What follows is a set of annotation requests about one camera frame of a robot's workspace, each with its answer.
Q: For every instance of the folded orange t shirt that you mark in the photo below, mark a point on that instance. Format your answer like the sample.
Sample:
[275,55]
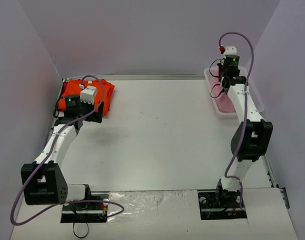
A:
[73,88]

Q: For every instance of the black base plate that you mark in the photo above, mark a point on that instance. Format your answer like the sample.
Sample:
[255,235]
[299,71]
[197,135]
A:
[213,208]
[84,213]

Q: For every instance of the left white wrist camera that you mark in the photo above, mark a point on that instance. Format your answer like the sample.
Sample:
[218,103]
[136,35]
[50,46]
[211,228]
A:
[88,95]

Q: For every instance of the pink t shirt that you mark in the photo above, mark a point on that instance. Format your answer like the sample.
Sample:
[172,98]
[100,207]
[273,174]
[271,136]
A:
[223,103]

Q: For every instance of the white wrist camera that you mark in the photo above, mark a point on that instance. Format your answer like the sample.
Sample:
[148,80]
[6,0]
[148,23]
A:
[88,95]
[230,50]

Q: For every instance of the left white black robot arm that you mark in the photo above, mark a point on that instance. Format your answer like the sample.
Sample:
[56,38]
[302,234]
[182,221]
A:
[43,182]

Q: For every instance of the white plastic basket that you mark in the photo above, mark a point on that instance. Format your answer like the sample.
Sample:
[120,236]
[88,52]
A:
[252,90]

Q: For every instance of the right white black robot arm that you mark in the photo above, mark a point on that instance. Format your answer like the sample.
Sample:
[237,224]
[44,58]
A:
[252,136]

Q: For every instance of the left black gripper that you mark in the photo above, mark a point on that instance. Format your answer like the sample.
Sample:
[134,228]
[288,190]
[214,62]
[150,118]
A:
[97,113]

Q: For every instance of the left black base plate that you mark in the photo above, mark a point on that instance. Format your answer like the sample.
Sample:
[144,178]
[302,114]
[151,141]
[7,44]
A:
[84,213]

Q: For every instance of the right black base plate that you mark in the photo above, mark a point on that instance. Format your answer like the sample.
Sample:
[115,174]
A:
[213,208]

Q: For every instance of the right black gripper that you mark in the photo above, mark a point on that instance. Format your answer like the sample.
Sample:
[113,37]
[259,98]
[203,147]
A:
[221,66]

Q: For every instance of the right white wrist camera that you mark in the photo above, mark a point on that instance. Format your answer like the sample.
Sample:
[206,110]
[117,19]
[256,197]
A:
[230,50]

